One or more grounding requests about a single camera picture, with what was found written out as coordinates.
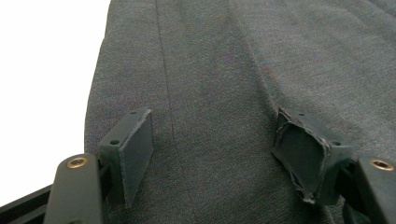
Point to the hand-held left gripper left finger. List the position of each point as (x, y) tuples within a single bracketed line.
[(134, 155)]

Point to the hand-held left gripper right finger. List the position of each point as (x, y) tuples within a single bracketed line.
[(306, 155)]

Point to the dark grey garment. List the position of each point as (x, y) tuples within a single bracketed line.
[(218, 77)]

